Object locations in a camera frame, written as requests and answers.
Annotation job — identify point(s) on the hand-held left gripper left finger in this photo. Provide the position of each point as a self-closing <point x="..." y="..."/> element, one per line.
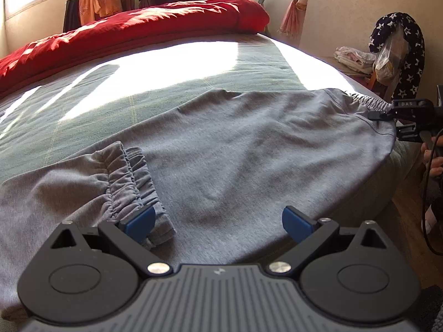
<point x="140" y="223"/>

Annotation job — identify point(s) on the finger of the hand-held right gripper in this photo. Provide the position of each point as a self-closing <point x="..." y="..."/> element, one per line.
<point x="379" y="116"/>

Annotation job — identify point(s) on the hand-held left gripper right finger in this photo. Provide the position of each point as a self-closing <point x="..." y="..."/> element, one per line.
<point x="296" y="224"/>

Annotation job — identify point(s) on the grey sweatpants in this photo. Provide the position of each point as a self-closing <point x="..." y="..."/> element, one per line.
<point x="207" y="162"/>

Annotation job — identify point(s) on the pile of pink white clothes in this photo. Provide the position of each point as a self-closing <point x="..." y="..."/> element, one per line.
<point x="354" y="58"/>

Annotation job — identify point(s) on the person's right hand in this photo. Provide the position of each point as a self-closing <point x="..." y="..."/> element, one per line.
<point x="434" y="157"/>

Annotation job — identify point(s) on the reddish wooden chair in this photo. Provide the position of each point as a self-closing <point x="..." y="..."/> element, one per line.
<point x="375" y="83"/>

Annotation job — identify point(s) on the clear plastic bag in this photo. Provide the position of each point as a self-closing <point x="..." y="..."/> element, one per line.
<point x="389" y="60"/>

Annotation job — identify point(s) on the navy star-print cloth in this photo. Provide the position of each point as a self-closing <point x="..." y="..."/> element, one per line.
<point x="410" y="58"/>

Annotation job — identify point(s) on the pink curtain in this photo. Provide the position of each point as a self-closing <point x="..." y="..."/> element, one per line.
<point x="296" y="7"/>

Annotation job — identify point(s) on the bed with green checked sheet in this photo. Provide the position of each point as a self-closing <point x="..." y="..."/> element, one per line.
<point x="173" y="76"/>

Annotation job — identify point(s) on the red duvet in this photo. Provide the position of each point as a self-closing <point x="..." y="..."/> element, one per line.
<point x="138" y="27"/>

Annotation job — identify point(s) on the dark brown cloth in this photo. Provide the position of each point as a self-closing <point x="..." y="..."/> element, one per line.
<point x="71" y="13"/>

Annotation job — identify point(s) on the orange cloth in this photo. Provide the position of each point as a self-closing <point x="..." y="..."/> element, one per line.
<point x="98" y="3"/>

